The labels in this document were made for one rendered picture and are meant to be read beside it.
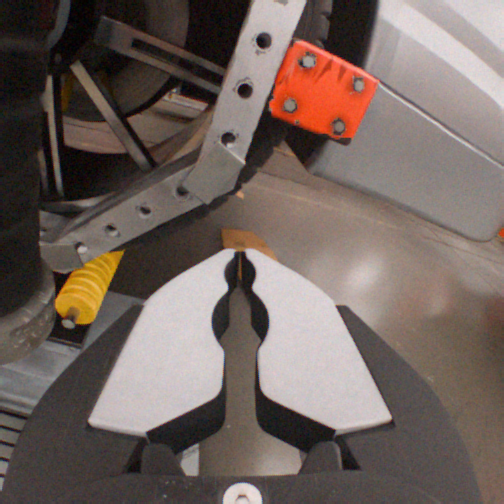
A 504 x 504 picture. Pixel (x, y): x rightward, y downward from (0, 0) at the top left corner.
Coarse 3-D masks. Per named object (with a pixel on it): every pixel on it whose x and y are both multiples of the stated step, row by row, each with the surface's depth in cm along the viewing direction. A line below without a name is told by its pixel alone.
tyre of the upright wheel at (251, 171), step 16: (320, 0) 26; (304, 16) 27; (320, 16) 27; (304, 32) 28; (320, 32) 28; (320, 48) 29; (256, 128) 33; (272, 128) 34; (256, 144) 35; (272, 144) 35; (256, 160) 36; (240, 176) 37; (208, 208) 39; (176, 224) 40; (192, 224) 41; (144, 240) 41
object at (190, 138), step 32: (96, 0) 25; (96, 32) 27; (128, 32) 28; (64, 64) 29; (160, 64) 30; (96, 96) 31; (128, 128) 34; (192, 128) 42; (64, 160) 36; (96, 160) 51; (128, 160) 50; (160, 160) 39; (64, 192) 38; (96, 192) 38
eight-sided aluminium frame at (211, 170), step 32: (256, 0) 20; (288, 0) 20; (256, 32) 21; (288, 32) 21; (256, 64) 23; (224, 96) 24; (256, 96) 24; (224, 128) 25; (192, 160) 28; (224, 160) 27; (128, 192) 32; (160, 192) 28; (192, 192) 28; (224, 192) 29; (64, 224) 34; (96, 224) 29; (128, 224) 30; (160, 224) 30; (64, 256) 31; (96, 256) 32
